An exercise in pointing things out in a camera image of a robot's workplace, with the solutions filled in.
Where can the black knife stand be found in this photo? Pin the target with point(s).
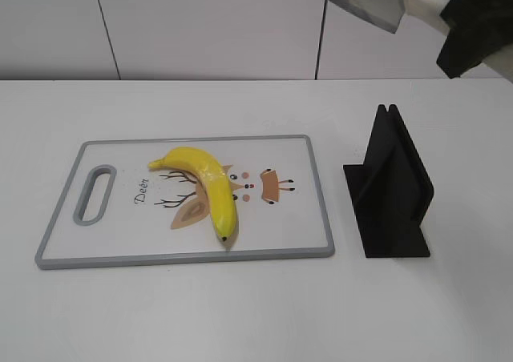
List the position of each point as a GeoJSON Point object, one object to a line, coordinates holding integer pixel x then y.
{"type": "Point", "coordinates": [390, 191]}

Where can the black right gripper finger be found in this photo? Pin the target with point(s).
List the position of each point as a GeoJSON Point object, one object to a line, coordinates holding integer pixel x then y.
{"type": "Point", "coordinates": [477, 29]}

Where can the grey-rimmed deer cutting board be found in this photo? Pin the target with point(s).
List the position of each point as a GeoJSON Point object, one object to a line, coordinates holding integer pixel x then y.
{"type": "Point", "coordinates": [115, 212]}

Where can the yellow plastic banana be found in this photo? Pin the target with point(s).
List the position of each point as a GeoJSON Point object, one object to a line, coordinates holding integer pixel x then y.
{"type": "Point", "coordinates": [212, 177]}

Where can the white-handled kitchen knife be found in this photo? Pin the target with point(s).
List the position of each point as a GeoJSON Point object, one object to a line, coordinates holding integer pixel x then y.
{"type": "Point", "coordinates": [387, 15]}

